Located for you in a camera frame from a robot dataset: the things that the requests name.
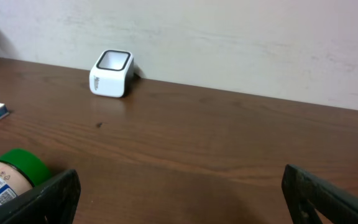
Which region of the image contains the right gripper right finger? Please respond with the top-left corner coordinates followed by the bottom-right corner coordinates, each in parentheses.
top-left (282, 164), bottom-right (358, 223)

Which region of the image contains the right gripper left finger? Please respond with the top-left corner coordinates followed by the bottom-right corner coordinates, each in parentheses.
top-left (0, 169), bottom-right (81, 224)

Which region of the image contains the green lid jar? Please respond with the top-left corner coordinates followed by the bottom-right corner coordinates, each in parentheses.
top-left (0, 149), bottom-right (52, 206)

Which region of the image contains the white barcode scanner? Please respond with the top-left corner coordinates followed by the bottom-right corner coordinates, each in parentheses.
top-left (89, 50), bottom-right (134, 98)

